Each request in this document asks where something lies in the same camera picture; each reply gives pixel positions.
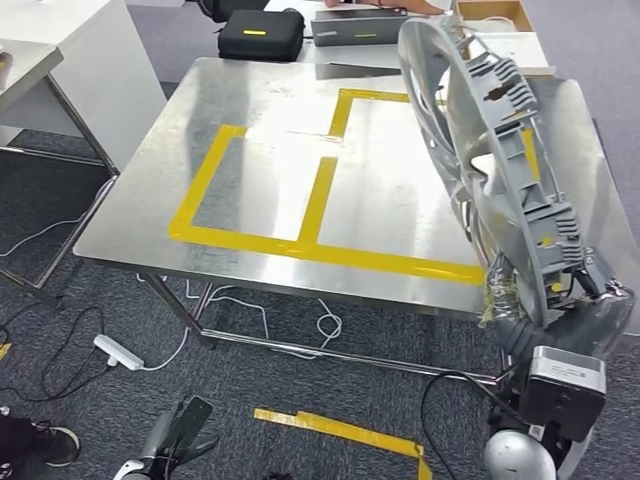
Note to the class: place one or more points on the grey plastic wheel hubcap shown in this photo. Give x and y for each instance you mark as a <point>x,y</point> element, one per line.
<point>480,132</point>

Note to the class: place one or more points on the yellow floor tape piece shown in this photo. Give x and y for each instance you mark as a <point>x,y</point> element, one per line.
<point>4,351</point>

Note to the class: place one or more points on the steel side table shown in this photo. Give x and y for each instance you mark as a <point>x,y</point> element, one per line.
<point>30,66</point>

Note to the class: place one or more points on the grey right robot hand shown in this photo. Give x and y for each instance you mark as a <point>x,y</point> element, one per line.
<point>590,324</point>

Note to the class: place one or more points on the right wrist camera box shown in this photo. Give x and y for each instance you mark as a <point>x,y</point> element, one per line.
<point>564,391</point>

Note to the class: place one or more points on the yellow tape outline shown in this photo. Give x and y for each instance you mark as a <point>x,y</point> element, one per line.
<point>250,242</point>

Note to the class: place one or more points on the grey laptop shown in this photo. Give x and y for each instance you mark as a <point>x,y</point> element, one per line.
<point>355,30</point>

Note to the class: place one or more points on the white power strip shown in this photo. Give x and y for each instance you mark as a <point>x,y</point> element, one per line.
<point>118,351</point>

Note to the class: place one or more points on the white booklet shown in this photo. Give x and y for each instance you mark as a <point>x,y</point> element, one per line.
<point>530,53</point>

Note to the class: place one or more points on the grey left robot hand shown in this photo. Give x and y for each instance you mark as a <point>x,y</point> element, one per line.
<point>190,424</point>

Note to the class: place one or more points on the yellow floor tape corner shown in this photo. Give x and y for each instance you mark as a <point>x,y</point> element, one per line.
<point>340,429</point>

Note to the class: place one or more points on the steel workbench table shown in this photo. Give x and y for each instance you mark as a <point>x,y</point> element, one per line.
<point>200,99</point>

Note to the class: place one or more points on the black zip case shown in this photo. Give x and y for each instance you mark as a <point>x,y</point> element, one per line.
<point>260,36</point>

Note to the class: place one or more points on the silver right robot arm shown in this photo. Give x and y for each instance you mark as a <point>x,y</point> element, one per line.
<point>515,457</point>

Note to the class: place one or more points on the cardboard box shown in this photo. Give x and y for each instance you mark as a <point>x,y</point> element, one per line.
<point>500,10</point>

